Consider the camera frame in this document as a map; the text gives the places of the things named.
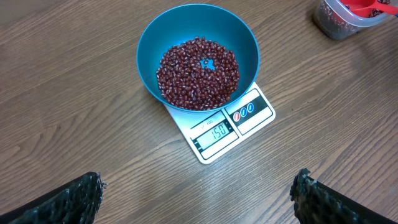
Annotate white kitchen scale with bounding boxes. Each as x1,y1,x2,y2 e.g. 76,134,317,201
166,83,275,164

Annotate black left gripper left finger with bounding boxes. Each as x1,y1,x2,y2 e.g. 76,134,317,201
1,172,107,224

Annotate clear plastic container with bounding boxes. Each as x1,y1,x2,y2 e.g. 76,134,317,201
313,0,392,40

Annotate blue bowl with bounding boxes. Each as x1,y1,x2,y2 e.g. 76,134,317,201
136,3,261,113

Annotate red beans in bowl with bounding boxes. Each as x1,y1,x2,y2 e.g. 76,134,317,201
156,37,240,111

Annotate red scoop blue handle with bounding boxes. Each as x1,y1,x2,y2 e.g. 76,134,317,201
341,0,397,17

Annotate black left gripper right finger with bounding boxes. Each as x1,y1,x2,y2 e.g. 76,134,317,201
290,168,397,224

